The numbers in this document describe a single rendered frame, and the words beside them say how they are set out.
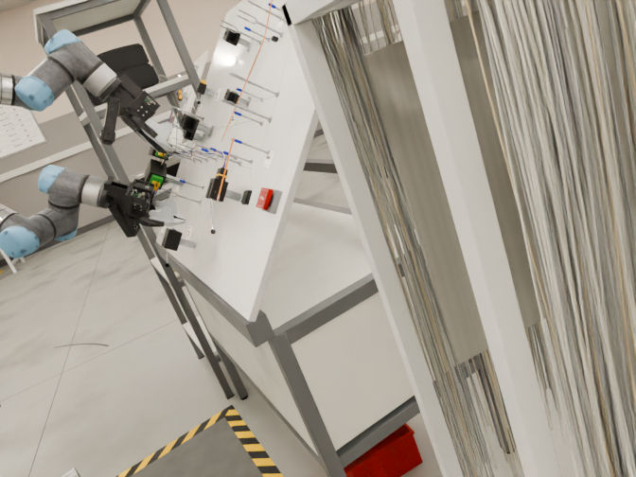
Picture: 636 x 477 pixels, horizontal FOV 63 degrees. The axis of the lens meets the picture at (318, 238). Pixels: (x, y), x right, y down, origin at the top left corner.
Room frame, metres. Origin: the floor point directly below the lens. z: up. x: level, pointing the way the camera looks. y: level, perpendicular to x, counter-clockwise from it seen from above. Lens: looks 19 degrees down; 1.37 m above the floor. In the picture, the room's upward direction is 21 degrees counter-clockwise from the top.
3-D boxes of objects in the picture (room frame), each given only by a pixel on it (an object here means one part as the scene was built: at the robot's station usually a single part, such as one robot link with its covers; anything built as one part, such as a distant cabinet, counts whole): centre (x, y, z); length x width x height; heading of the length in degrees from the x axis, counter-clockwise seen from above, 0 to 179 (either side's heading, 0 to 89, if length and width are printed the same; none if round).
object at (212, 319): (1.91, 0.50, 0.60); 0.55 x 0.02 x 0.39; 22
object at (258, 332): (1.65, 0.42, 0.83); 1.18 x 0.05 x 0.06; 22
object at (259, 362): (1.40, 0.30, 0.60); 0.55 x 0.03 x 0.39; 22
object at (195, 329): (2.59, 0.57, 0.92); 0.61 x 0.50 x 1.85; 22
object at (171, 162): (2.51, 0.60, 1.09); 0.35 x 0.33 x 0.07; 22
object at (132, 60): (2.48, 0.58, 1.56); 0.30 x 0.23 x 0.19; 113
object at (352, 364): (1.77, 0.12, 0.60); 1.17 x 0.58 x 0.40; 22
